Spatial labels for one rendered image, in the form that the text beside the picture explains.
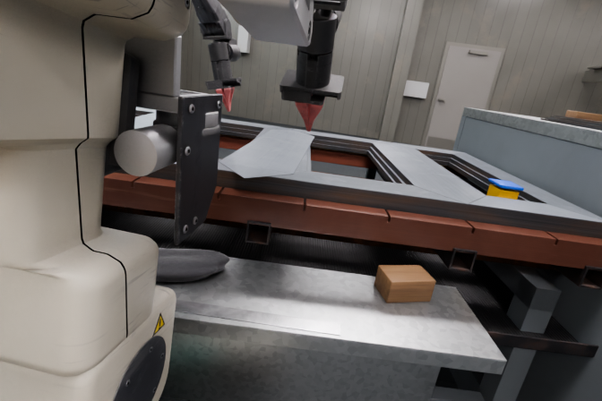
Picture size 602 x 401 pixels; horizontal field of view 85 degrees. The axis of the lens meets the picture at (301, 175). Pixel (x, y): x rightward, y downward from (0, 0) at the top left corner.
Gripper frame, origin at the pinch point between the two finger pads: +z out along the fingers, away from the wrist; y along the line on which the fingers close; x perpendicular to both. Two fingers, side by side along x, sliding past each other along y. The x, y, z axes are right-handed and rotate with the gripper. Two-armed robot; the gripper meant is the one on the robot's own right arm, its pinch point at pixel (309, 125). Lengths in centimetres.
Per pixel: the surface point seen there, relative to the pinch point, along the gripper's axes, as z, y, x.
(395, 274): 23.5, -21.1, 12.7
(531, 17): 141, -330, -697
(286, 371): 51, -2, 26
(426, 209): 18.8, -27.3, -2.3
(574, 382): 54, -72, 13
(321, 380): 52, -10, 25
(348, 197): 17.4, -9.9, -0.6
